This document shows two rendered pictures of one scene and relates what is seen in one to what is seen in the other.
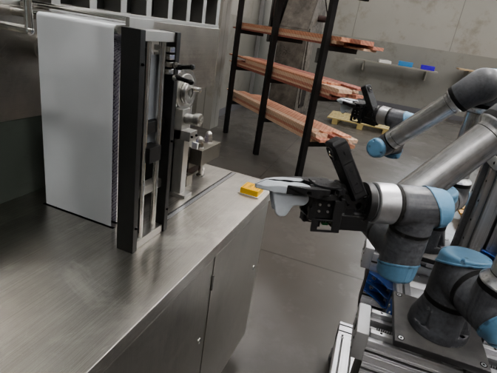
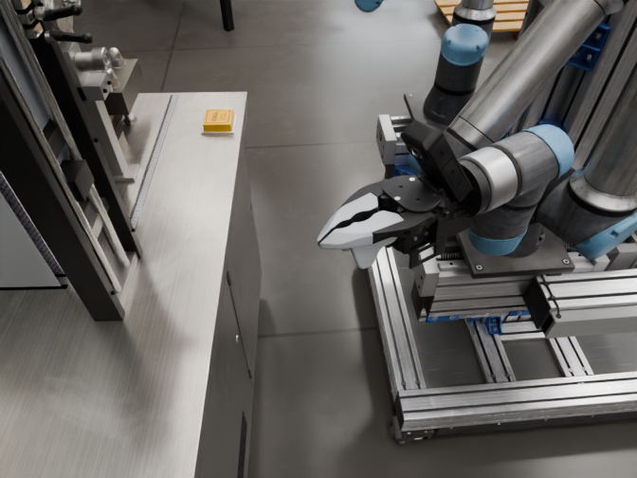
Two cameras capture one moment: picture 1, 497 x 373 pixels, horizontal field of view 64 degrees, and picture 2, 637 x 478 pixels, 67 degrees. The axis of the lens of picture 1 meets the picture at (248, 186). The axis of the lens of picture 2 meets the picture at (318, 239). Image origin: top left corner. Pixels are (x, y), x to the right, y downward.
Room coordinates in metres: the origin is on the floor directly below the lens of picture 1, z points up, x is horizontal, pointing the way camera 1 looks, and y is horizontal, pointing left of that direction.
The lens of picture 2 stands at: (0.31, 0.11, 1.61)
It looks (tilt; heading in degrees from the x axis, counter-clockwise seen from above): 47 degrees down; 340
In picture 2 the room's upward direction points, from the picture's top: straight up
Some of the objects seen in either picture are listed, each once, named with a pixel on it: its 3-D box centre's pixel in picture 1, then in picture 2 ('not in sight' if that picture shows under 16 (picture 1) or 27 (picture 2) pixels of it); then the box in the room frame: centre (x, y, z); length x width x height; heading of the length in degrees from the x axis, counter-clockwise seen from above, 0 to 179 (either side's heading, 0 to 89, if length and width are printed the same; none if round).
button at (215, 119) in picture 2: (251, 189); (218, 120); (1.38, -0.02, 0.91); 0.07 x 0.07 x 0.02; 71
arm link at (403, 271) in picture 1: (397, 247); (493, 210); (0.70, -0.31, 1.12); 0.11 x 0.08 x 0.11; 11
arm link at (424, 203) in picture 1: (417, 207); (523, 163); (0.69, -0.32, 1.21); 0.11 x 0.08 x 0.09; 101
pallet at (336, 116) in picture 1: (361, 122); not in sight; (7.70, -1.97, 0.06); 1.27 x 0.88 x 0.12; 76
